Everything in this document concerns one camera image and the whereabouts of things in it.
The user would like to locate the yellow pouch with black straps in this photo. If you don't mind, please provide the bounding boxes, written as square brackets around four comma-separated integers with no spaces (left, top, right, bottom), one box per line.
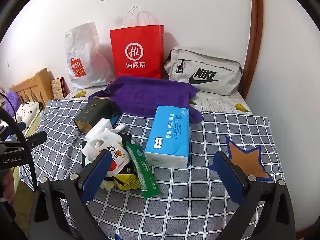
[114,167,140,191]

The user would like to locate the white orange snack sachet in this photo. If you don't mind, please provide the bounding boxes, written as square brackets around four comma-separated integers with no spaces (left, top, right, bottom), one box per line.
[98,139,130,178]

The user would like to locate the green wet wipe packet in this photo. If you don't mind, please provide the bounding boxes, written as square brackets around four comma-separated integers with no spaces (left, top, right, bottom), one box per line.
[125,141,161,199]

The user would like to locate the person's left hand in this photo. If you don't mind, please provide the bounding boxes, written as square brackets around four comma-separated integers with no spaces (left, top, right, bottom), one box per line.
[1,169,15,204]

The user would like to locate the grey checked tablecloth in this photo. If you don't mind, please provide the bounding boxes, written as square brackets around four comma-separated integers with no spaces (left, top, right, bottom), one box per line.
[33,100,284,239]

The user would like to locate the white spotted pillow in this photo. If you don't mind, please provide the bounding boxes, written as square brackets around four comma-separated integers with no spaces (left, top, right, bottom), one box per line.
[16,102,40,128]

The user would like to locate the purple plush toy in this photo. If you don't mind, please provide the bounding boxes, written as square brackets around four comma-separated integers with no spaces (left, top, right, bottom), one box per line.
[5,90,21,116]

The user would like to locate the wooden headboard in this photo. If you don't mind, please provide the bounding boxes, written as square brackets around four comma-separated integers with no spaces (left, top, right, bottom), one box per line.
[9,68,54,108]

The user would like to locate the blue tissue pack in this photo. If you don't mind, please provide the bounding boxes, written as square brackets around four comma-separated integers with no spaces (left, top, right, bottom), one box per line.
[144,106,189,169]

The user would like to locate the dark green tea tin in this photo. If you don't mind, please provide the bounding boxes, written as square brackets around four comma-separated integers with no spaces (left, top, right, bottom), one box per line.
[74,96,114,134]

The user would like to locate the brown patterned box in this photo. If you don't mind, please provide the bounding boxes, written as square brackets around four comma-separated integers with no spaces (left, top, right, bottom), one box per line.
[50,77,65,99]

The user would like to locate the purple towel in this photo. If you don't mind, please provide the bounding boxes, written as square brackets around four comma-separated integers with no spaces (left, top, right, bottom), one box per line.
[88,76,202,123]

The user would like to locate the grey Nike pouch bag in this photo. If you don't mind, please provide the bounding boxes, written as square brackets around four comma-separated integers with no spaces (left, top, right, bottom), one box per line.
[164,46,242,96]

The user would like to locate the white Miniso plastic bag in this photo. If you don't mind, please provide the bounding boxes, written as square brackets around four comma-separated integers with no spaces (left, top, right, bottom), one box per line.
[65,22,116,89]

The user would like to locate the red Haidilao paper bag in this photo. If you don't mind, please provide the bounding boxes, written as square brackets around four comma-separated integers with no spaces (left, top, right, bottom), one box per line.
[110,23,164,79]

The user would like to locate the black cable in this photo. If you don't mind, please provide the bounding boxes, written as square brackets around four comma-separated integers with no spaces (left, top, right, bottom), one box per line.
[0,93,39,193]

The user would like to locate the wooden door frame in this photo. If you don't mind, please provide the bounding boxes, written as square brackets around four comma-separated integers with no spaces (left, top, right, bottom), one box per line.
[238,0,264,99]

